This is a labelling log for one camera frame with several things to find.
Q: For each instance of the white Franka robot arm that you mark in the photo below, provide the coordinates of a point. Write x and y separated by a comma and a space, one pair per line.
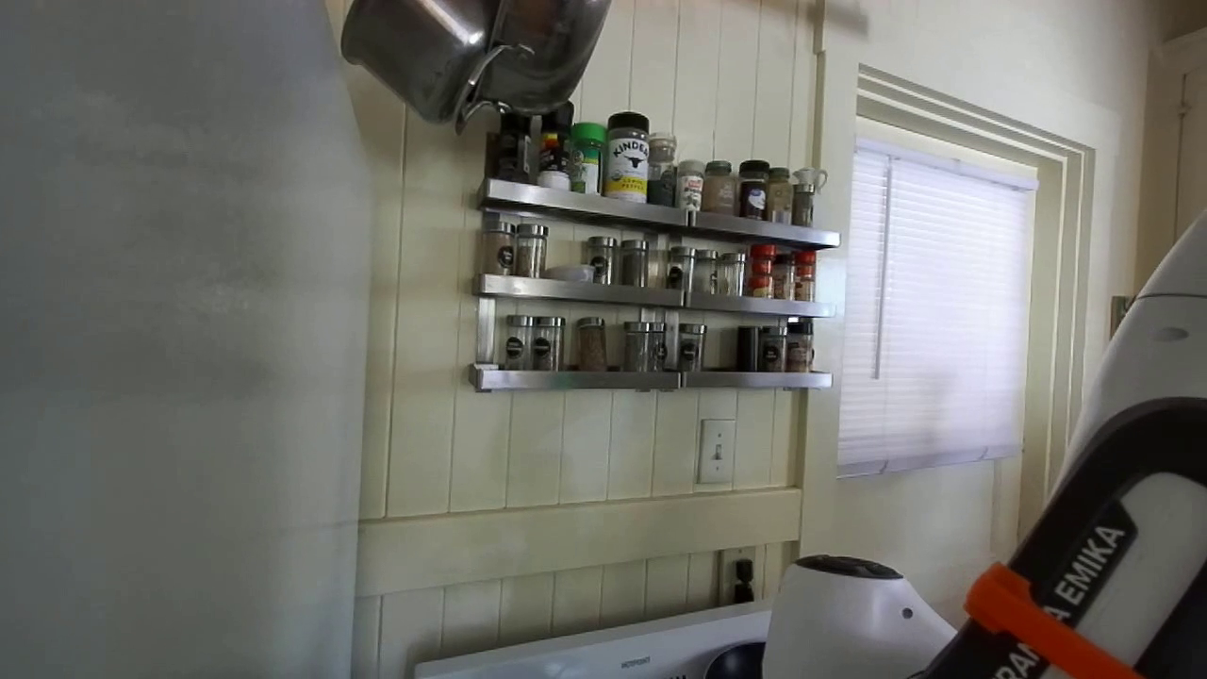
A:
1155, 342

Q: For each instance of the white gas stove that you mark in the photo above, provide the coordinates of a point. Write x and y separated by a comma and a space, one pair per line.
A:
567, 655

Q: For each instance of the glass spice jar silver lid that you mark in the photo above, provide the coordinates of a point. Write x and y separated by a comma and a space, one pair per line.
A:
517, 342
677, 270
597, 262
548, 342
501, 245
801, 345
773, 347
534, 250

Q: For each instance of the red spice jar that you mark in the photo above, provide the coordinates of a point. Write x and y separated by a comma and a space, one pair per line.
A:
763, 270
803, 274

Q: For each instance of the green lid bottle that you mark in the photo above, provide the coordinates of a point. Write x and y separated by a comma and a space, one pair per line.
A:
584, 160

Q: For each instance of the white bottle black lid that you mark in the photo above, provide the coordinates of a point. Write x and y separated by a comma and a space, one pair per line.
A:
627, 160

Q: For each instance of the black lid dark jar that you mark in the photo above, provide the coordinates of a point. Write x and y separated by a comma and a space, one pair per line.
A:
752, 189

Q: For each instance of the dark glass bottle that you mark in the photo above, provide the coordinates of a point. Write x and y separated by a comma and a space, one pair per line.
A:
514, 145

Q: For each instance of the hanging silver pot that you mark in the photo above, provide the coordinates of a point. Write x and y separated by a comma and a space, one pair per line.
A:
476, 50

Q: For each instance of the white window blind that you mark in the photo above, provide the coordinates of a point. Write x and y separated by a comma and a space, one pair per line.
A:
936, 316

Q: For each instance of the white refrigerator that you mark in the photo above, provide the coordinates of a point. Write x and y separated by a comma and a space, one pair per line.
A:
173, 352

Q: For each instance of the metal wall spice rack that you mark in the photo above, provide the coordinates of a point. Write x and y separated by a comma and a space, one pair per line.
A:
654, 294

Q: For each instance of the cream wall light switch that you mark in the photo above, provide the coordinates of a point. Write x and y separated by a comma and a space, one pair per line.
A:
714, 449

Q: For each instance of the wall outlet with black plug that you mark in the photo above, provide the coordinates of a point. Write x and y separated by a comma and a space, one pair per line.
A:
740, 578

